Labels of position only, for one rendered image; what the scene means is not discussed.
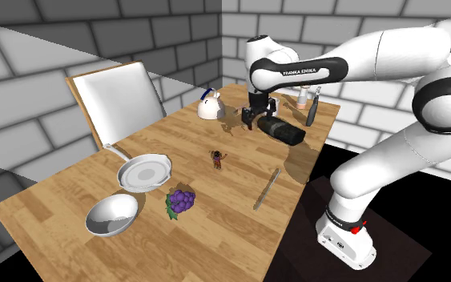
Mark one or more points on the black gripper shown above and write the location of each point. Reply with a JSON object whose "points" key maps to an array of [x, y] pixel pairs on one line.
{"points": [[258, 102]]}

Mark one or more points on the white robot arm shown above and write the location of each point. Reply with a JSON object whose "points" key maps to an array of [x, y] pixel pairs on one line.
{"points": [[385, 54]]}

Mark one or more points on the black cylinder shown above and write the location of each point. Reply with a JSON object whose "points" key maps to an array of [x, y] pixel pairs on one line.
{"points": [[283, 131]]}

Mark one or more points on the white and tan shaker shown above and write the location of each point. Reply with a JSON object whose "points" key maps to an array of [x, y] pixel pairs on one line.
{"points": [[302, 99]]}

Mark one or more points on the small red doll figure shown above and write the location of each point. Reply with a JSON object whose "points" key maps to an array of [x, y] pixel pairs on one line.
{"points": [[217, 159]]}

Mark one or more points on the grey knife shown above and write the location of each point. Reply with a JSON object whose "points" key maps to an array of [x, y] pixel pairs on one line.
{"points": [[267, 189]]}

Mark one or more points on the purple grape bunch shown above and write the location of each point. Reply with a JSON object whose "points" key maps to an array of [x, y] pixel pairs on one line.
{"points": [[182, 200]]}

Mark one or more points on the white frying pan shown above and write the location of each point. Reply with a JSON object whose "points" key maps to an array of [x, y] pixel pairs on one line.
{"points": [[145, 174]]}

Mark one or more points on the white bowl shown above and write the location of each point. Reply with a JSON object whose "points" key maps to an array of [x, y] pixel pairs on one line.
{"points": [[112, 216]]}

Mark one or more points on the dark robot stand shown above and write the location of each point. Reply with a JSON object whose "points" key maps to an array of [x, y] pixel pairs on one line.
{"points": [[397, 254]]}

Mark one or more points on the white chair with wooden frame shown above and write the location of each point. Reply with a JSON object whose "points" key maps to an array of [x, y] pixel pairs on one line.
{"points": [[117, 101]]}

